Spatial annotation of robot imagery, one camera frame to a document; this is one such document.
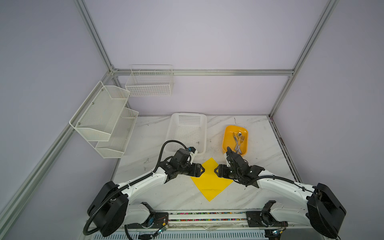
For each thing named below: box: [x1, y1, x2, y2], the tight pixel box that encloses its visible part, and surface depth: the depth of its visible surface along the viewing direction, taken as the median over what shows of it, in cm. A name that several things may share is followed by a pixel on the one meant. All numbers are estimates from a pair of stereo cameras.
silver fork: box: [237, 135, 245, 154], surface depth 108 cm
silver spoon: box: [235, 132, 243, 153], surface depth 109 cm
